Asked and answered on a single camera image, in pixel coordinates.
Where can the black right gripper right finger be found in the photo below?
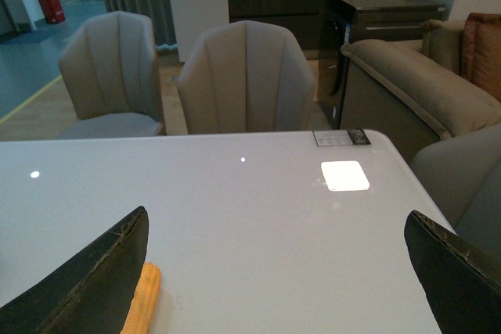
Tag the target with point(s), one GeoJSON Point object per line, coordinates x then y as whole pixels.
{"type": "Point", "coordinates": [461, 282]}

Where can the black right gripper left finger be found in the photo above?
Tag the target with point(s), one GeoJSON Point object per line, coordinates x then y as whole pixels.
{"type": "Point", "coordinates": [92, 291]}

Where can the yellow corn cob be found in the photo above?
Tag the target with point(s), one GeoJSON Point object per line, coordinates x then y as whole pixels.
{"type": "Point", "coordinates": [144, 301]}

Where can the grey chair at table side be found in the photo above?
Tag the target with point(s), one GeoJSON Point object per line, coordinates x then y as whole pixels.
{"type": "Point", "coordinates": [462, 176]}

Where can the table corner label sticker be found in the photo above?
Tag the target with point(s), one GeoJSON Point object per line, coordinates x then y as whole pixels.
{"type": "Point", "coordinates": [354, 136]}

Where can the grey sofa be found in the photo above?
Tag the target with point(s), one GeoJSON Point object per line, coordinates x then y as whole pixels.
{"type": "Point", "coordinates": [419, 97]}

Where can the orange sofa cushion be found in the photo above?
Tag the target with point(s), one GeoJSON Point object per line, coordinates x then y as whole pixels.
{"type": "Point", "coordinates": [480, 63]}

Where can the beige chair on left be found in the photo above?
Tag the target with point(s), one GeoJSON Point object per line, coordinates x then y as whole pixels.
{"type": "Point", "coordinates": [110, 68]}

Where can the beige chair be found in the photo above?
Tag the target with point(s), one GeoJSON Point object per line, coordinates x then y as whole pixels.
{"type": "Point", "coordinates": [246, 76]}
{"type": "Point", "coordinates": [110, 68]}

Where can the beige chair on right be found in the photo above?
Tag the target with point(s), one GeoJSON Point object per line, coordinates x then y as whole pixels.
{"type": "Point", "coordinates": [246, 76]}

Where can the black appliance box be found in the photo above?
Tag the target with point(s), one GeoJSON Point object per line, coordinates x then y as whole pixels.
{"type": "Point", "coordinates": [355, 31]}

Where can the red bin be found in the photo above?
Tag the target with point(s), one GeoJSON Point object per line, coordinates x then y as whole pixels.
{"type": "Point", "coordinates": [53, 11]}

